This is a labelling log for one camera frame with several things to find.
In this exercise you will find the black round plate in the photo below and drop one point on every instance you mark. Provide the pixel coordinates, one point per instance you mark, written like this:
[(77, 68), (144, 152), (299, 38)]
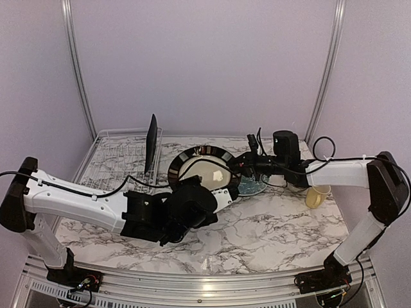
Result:
[(206, 161)]

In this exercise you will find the aluminium wall profile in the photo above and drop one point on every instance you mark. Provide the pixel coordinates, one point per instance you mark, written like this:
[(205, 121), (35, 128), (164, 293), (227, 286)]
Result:
[(75, 62), (331, 58)]

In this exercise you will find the black square plate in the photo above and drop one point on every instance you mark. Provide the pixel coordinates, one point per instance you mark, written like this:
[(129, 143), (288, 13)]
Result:
[(151, 141)]

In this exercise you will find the aluminium front table rail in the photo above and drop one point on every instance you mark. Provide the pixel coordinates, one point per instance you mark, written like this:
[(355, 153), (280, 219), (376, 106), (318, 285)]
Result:
[(129, 288)]

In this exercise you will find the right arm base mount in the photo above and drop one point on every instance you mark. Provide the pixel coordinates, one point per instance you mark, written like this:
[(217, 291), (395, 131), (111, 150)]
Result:
[(321, 280)]

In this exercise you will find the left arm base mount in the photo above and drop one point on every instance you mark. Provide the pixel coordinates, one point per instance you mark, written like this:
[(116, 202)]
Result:
[(74, 277)]

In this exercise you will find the left aluminium wall profile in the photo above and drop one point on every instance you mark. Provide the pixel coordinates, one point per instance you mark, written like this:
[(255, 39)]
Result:
[(75, 62)]

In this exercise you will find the grey speckled plate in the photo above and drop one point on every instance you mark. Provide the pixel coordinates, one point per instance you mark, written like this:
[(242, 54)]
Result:
[(250, 186)]

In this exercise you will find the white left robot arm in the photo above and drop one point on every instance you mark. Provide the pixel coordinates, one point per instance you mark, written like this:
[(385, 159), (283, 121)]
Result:
[(160, 218)]

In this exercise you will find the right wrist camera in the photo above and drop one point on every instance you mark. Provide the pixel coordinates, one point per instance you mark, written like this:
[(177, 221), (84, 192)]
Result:
[(253, 143)]

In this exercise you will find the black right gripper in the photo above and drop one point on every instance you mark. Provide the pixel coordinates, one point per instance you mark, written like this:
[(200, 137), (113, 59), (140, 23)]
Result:
[(250, 167)]

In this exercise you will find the right aluminium wall profile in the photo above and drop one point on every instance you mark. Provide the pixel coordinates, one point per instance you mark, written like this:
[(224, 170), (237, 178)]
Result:
[(331, 58)]

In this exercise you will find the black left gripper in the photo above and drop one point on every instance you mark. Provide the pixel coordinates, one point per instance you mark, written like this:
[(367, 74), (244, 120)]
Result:
[(194, 181)]

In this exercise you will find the yellow ceramic mug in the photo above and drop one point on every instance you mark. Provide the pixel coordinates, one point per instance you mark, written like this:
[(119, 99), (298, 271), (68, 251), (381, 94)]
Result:
[(316, 195)]

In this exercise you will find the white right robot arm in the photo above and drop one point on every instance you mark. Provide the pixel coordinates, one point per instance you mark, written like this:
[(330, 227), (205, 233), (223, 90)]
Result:
[(387, 184)]

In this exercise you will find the white wire dish rack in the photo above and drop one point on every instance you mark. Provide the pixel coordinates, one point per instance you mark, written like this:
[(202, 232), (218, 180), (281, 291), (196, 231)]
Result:
[(115, 154)]

